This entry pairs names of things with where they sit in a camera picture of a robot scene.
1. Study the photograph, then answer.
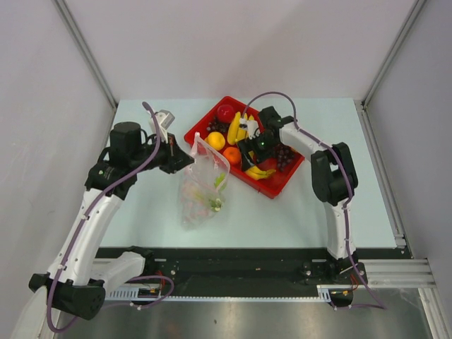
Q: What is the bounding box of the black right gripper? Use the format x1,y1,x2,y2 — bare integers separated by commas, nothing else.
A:
238,133,279,172

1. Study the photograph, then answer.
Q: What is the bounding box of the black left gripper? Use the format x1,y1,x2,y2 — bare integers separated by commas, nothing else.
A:
130,131,194,174

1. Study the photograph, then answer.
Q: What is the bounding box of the orange fruit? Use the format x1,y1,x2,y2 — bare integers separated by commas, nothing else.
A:
222,147,242,166

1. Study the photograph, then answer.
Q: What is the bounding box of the curved yellow banana bunch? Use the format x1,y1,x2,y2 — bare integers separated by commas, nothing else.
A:
244,166,276,180

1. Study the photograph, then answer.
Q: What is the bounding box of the clear pink-dotted zip bag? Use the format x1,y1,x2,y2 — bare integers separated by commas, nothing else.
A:
179,132,230,230

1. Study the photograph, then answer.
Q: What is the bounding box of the green celery stalk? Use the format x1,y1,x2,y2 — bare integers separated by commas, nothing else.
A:
192,173,227,213

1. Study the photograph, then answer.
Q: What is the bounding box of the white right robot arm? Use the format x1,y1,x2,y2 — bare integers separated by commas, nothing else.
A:
237,107,357,283

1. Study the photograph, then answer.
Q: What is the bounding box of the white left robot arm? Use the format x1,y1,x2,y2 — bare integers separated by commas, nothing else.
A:
29,121,194,320

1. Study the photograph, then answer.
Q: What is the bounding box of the red plastic tray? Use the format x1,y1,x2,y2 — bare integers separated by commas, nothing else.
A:
184,96,304,198

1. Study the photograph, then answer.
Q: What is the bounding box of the straight yellow banana bunch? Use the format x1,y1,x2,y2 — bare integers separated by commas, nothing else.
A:
226,112,249,145

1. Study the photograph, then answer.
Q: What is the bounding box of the red grape bunch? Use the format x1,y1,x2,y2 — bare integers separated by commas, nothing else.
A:
275,144,295,172

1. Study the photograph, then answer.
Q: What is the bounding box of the dark grape bunch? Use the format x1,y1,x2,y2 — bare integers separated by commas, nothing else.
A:
206,117,229,133

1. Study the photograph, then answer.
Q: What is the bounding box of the yellow lemon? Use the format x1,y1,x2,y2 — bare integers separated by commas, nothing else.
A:
204,131,226,151

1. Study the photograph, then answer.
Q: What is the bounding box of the red pomegranate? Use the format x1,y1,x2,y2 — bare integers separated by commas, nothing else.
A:
216,104,236,124

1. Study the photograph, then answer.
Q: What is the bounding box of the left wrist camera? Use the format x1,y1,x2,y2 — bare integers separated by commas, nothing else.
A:
152,109,175,138

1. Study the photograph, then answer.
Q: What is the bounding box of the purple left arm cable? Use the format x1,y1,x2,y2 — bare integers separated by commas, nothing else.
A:
45,101,163,333

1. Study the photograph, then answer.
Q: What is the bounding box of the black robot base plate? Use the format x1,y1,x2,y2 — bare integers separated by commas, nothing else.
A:
102,246,368,308

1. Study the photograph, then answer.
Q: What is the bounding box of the white cable duct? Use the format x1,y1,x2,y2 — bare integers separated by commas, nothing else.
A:
105,285,333,303

